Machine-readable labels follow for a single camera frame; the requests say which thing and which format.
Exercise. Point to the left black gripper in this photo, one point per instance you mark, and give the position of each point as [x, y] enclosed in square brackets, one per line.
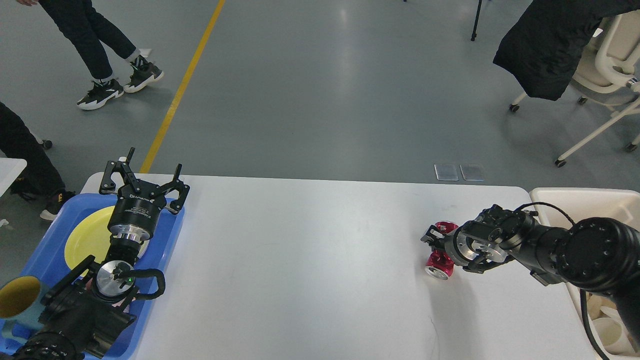
[137, 215]

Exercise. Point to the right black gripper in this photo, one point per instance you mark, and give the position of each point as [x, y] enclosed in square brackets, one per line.
[455, 244]

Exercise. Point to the red snack wrapper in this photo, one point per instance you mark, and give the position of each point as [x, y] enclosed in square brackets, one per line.
[439, 265]

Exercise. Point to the yellow plastic plate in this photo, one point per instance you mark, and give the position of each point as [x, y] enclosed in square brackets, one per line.
[89, 237]

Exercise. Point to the white paper cup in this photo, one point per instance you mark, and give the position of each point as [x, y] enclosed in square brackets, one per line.
[613, 336]
[611, 313]

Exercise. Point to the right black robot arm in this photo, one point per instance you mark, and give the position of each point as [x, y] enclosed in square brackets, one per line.
[597, 255]

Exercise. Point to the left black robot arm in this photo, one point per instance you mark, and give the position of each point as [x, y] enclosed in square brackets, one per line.
[86, 289]

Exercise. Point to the pale green plate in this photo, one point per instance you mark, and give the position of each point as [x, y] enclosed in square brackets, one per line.
[143, 248]

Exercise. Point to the left floor plate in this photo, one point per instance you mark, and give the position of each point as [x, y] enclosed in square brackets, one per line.
[446, 172]

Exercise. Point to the floor plate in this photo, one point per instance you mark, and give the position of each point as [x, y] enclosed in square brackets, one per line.
[446, 172]
[472, 172]

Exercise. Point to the right floor plate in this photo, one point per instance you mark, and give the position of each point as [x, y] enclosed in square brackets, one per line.
[472, 172]

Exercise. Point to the person in black clothes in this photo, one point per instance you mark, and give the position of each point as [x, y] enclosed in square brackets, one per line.
[39, 178]

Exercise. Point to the grey office chair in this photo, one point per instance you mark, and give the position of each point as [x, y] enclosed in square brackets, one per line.
[46, 144]

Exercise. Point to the white plastic bin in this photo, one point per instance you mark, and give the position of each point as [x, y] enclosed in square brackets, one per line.
[555, 204]

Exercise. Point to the white side table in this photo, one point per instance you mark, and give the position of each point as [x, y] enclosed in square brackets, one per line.
[10, 169]

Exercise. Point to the teal mug yellow inside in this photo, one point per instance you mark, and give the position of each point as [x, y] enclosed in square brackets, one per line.
[21, 307]

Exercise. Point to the black stand leg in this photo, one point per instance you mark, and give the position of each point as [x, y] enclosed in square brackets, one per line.
[478, 11]

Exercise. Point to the black jacket on chair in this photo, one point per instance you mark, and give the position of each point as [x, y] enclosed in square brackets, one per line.
[543, 49]

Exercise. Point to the white office chair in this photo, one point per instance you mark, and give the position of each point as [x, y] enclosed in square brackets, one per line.
[608, 73]

